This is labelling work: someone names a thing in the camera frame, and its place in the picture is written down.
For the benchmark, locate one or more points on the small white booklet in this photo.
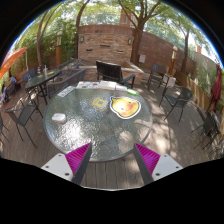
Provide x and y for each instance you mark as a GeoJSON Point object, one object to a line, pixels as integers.
{"type": "Point", "coordinates": [120, 87]}

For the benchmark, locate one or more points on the white wall sign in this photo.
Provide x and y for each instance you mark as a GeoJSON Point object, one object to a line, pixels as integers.
{"type": "Point", "coordinates": [142, 58]}

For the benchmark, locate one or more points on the black slatted armchair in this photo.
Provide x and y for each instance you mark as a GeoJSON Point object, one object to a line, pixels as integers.
{"type": "Point", "coordinates": [110, 71]}

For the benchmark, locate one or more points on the black metal patio chair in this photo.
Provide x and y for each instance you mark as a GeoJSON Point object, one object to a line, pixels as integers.
{"type": "Point", "coordinates": [209, 128]}
{"type": "Point", "coordinates": [157, 71]}

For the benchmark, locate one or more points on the brown lamp post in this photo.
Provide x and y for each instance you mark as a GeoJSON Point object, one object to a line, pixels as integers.
{"type": "Point", "coordinates": [173, 61]}
{"type": "Point", "coordinates": [59, 50]}

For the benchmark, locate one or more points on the white computer mouse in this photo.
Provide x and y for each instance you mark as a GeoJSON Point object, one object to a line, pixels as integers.
{"type": "Point", "coordinates": [59, 117]}

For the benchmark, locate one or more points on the white book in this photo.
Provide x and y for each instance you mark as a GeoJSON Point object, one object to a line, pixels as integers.
{"type": "Point", "coordinates": [106, 85]}

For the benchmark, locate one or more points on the slim curved tree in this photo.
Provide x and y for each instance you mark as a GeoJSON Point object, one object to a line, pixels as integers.
{"type": "Point", "coordinates": [77, 30]}

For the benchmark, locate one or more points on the blue patio chair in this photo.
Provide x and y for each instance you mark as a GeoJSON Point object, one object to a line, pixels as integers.
{"type": "Point", "coordinates": [29, 75]}

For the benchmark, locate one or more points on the black wall lamp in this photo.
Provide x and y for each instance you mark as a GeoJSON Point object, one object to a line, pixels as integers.
{"type": "Point", "coordinates": [81, 39]}
{"type": "Point", "coordinates": [130, 41]}

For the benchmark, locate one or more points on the colourful printed sheet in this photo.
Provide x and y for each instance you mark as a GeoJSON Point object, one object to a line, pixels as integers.
{"type": "Point", "coordinates": [87, 85]}

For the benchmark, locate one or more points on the large forked tree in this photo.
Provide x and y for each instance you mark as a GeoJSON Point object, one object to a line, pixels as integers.
{"type": "Point", "coordinates": [136, 46]}

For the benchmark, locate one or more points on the person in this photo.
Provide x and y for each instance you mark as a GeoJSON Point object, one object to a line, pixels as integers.
{"type": "Point", "coordinates": [10, 87]}

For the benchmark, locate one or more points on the orange patio umbrella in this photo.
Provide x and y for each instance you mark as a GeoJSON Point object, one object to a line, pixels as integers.
{"type": "Point", "coordinates": [11, 60]}

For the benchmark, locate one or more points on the stone planter basin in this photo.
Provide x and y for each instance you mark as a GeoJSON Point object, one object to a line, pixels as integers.
{"type": "Point", "coordinates": [131, 70]}

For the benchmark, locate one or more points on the dark wicker armchair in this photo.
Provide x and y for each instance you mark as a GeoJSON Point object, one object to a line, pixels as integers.
{"type": "Point", "coordinates": [65, 83]}
{"type": "Point", "coordinates": [68, 65]}

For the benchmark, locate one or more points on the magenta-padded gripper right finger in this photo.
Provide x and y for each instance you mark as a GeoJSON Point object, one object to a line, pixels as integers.
{"type": "Point", "coordinates": [166, 165]}

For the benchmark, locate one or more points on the black metal mesh chair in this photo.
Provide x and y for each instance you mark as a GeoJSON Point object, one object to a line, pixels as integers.
{"type": "Point", "coordinates": [178, 96]}
{"type": "Point", "coordinates": [25, 115]}

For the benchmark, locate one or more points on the twin-trunk tree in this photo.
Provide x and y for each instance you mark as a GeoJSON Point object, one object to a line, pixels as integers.
{"type": "Point", "coordinates": [39, 40]}

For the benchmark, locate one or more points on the yellow duck-shaped mouse pad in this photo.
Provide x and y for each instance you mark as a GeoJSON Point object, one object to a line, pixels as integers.
{"type": "Point", "coordinates": [125, 107]}

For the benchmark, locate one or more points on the dark round patio table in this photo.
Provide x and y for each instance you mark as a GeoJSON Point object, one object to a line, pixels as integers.
{"type": "Point", "coordinates": [41, 77]}

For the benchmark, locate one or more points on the wooden fence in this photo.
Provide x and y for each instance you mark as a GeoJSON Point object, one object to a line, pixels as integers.
{"type": "Point", "coordinates": [195, 91]}

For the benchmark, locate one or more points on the yellow square card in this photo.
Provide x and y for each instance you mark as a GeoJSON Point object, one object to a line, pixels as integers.
{"type": "Point", "coordinates": [99, 102]}

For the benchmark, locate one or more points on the white standing board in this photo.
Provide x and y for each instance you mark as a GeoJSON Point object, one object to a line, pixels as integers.
{"type": "Point", "coordinates": [170, 80]}

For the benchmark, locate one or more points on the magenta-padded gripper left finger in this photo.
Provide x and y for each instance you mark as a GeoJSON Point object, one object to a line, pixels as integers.
{"type": "Point", "coordinates": [56, 165]}

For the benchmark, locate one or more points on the small green pack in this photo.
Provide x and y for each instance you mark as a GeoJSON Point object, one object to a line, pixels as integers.
{"type": "Point", "coordinates": [132, 92]}

